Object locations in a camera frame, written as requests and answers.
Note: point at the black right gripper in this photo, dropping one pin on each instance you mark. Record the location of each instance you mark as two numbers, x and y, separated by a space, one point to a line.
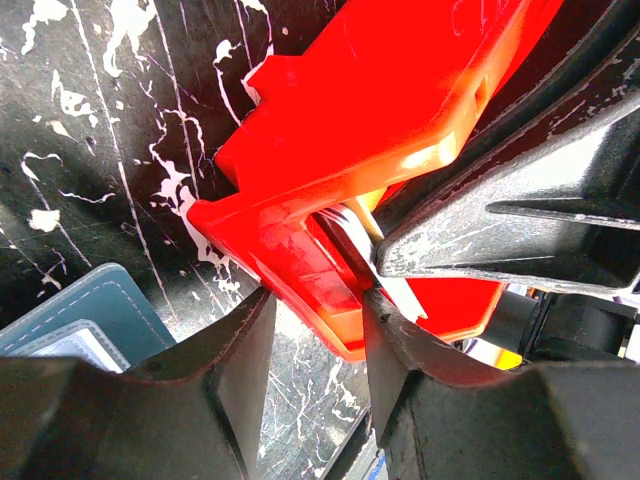
554 206

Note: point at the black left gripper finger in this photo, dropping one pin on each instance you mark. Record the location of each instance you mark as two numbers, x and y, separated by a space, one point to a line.
193 411

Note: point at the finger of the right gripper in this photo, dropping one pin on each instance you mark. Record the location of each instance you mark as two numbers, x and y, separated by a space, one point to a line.
580 36

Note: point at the blue leather card holder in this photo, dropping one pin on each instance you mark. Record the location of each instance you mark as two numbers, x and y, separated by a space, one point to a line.
102 318

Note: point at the red plastic card tray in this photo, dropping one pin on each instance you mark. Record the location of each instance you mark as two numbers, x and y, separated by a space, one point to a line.
388 91

